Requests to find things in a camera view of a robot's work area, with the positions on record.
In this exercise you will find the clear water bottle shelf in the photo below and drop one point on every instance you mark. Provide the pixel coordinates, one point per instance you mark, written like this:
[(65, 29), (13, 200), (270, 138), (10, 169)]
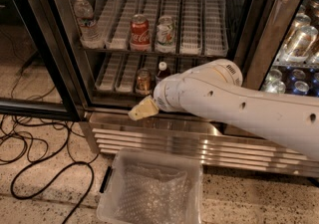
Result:
[(86, 20)]

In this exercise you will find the white green soda can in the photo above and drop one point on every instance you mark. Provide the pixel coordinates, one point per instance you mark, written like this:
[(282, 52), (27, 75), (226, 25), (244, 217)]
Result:
[(165, 38)]

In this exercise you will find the stainless steel fridge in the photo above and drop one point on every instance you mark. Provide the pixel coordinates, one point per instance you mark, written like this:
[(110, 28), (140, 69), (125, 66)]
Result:
[(106, 71)]

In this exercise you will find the red coca-cola can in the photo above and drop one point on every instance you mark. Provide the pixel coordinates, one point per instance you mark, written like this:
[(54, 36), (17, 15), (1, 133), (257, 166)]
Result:
[(140, 34)]

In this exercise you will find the silver can right fridge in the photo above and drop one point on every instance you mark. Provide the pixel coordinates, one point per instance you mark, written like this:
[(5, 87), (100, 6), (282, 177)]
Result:
[(299, 44)]

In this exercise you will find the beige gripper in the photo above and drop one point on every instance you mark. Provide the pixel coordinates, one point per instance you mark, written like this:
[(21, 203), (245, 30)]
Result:
[(162, 96)]

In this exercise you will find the gold soda can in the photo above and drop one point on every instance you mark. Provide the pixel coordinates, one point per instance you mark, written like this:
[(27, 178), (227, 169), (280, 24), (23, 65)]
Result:
[(144, 82)]

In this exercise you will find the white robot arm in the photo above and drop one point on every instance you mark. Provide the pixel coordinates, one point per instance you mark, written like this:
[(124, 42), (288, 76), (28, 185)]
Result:
[(214, 91)]

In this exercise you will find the brown juice bottle white cap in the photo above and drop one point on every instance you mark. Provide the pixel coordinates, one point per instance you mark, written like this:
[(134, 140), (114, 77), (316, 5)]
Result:
[(163, 72)]

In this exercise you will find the open glass fridge door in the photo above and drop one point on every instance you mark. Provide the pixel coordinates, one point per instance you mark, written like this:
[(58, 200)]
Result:
[(37, 78)]

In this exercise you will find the clear plastic bin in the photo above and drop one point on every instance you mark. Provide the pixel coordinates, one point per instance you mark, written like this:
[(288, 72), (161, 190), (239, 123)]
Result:
[(113, 190)]

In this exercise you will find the bubble wrap sheet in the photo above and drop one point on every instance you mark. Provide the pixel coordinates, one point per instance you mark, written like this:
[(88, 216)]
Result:
[(153, 195)]

